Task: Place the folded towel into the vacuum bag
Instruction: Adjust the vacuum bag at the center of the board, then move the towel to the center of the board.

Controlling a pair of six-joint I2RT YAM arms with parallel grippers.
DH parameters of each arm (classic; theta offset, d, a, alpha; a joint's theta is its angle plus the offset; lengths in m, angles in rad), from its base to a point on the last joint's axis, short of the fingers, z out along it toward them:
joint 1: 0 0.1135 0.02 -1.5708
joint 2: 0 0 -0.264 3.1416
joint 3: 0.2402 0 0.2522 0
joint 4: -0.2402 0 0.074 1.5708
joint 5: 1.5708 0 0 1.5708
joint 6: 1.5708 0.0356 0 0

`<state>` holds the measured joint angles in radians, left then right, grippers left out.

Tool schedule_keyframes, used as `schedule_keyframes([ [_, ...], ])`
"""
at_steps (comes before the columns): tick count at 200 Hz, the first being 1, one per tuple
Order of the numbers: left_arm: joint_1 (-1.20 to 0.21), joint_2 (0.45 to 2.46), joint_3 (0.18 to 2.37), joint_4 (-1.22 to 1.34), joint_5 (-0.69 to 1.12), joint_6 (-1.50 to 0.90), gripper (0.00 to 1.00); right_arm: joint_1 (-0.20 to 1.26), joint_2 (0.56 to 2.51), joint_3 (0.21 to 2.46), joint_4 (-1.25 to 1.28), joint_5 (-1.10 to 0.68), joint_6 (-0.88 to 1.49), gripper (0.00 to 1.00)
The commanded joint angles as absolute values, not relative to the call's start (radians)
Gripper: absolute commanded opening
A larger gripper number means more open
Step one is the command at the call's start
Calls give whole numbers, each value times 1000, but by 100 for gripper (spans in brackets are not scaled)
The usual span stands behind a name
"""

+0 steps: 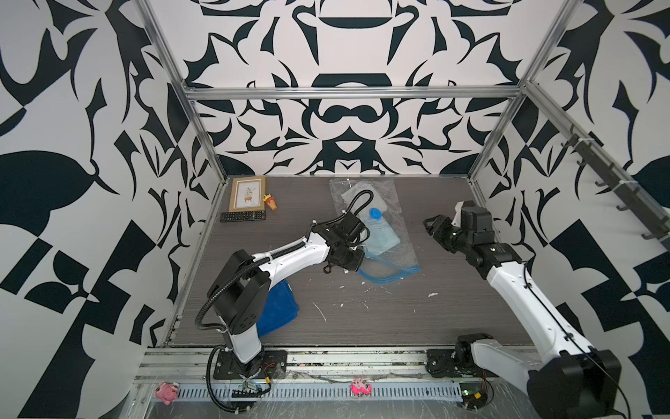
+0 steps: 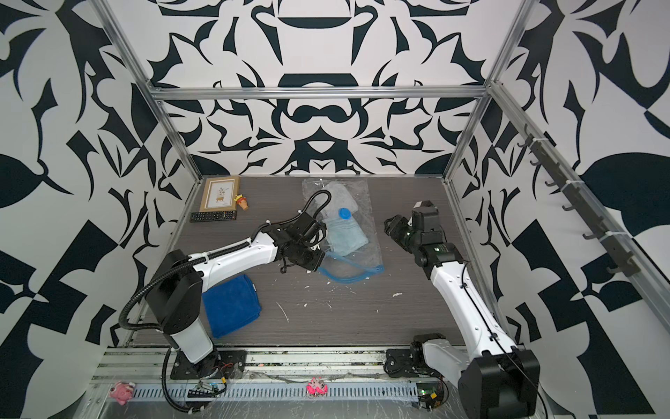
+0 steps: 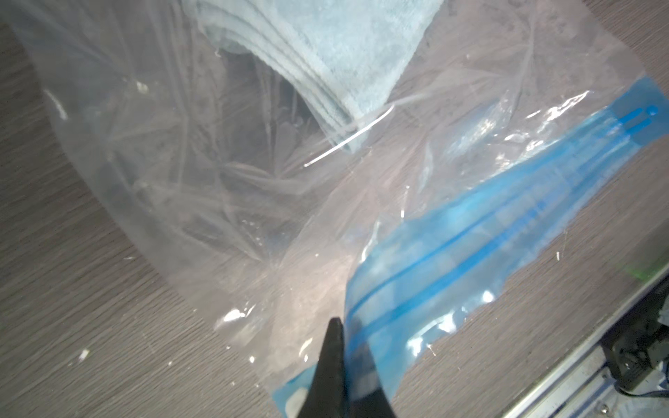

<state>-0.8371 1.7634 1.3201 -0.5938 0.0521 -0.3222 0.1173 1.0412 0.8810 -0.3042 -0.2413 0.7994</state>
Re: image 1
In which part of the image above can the pink toy on rail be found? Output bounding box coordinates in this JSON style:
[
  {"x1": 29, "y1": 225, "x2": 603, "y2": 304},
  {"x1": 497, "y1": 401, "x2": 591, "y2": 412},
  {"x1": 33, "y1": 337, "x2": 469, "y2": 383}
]
[{"x1": 154, "y1": 382, "x2": 180, "y2": 406}]

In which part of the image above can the grey towel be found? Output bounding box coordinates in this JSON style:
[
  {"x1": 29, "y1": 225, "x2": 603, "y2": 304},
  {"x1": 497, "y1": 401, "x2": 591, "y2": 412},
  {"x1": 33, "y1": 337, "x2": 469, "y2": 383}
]
[{"x1": 340, "y1": 181, "x2": 388, "y2": 221}]

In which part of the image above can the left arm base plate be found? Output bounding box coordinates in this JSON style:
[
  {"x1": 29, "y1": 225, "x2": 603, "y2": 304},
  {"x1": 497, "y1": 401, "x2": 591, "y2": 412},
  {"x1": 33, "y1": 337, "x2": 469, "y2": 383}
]
[{"x1": 213, "y1": 350, "x2": 288, "y2": 380}]

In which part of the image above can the wooden picture frame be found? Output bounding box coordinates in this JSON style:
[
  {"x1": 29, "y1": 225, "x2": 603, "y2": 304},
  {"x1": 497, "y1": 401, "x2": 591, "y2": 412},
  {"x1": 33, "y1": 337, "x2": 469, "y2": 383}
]
[{"x1": 229, "y1": 176, "x2": 266, "y2": 212}]

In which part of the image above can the black electronics box with led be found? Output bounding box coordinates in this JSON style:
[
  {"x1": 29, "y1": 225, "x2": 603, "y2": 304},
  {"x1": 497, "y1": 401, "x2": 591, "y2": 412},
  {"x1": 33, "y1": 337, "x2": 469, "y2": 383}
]
[{"x1": 458, "y1": 386, "x2": 495, "y2": 411}]

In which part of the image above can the white slotted cable duct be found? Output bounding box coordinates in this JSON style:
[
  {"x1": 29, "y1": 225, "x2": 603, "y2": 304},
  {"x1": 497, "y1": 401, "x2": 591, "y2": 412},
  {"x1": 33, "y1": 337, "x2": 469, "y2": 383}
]
[{"x1": 177, "y1": 381, "x2": 464, "y2": 403}]

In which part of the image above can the black wall hook rack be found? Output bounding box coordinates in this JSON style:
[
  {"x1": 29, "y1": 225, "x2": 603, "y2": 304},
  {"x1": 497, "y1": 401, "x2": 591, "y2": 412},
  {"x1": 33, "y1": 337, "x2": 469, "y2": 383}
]
[{"x1": 562, "y1": 124, "x2": 669, "y2": 251}]

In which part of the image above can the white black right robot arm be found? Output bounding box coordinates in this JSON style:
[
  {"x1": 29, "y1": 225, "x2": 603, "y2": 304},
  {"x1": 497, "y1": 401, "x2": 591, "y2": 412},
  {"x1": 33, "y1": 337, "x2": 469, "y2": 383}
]
[{"x1": 423, "y1": 201, "x2": 622, "y2": 418}]

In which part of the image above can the magenta toy on rail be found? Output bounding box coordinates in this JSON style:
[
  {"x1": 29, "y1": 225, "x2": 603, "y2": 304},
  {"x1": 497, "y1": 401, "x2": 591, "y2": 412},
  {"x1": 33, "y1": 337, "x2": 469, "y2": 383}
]
[{"x1": 350, "y1": 378, "x2": 373, "y2": 397}]

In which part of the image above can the black tv remote control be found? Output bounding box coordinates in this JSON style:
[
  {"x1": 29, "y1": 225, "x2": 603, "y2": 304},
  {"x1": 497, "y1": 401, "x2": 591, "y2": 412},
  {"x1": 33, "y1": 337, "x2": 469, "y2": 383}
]
[{"x1": 219, "y1": 211, "x2": 266, "y2": 223}]

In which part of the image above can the clear plastic vacuum bag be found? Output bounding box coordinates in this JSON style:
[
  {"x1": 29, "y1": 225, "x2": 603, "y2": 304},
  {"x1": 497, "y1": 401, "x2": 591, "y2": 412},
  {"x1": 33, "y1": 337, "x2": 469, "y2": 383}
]
[{"x1": 330, "y1": 178, "x2": 420, "y2": 285}]

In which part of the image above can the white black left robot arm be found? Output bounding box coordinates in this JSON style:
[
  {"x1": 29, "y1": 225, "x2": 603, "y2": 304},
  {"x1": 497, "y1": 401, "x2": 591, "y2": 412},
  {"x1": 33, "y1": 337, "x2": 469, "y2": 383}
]
[{"x1": 195, "y1": 212, "x2": 371, "y2": 365}]

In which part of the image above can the light teal towel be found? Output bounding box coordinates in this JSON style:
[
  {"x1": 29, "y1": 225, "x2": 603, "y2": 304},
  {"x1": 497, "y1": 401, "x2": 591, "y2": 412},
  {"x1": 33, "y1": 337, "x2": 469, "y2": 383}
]
[{"x1": 363, "y1": 216, "x2": 401, "y2": 258}]

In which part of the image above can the small green circuit board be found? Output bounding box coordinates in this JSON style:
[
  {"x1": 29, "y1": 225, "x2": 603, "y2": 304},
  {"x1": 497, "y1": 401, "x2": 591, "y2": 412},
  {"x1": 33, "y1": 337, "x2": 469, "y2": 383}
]
[{"x1": 240, "y1": 382, "x2": 265, "y2": 397}]

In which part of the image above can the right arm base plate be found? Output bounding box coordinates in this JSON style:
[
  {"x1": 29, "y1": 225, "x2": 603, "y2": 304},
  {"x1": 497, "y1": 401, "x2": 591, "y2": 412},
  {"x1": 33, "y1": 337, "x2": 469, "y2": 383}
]
[{"x1": 426, "y1": 349, "x2": 472, "y2": 378}]

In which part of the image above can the ice cream cone toy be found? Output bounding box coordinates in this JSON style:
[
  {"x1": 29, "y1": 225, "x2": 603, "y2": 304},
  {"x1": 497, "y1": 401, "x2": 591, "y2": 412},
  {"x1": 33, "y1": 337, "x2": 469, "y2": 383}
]
[{"x1": 263, "y1": 194, "x2": 277, "y2": 211}]

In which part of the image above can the dark blue towel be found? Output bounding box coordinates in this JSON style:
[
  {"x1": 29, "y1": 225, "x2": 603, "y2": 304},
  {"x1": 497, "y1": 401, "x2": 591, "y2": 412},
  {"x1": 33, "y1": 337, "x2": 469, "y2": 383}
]
[{"x1": 256, "y1": 280, "x2": 299, "y2": 337}]

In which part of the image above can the black corrugated cable conduit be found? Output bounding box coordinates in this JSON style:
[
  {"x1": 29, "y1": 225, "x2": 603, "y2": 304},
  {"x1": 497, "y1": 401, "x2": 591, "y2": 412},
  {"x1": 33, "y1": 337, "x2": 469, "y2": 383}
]
[{"x1": 194, "y1": 240, "x2": 305, "y2": 332}]

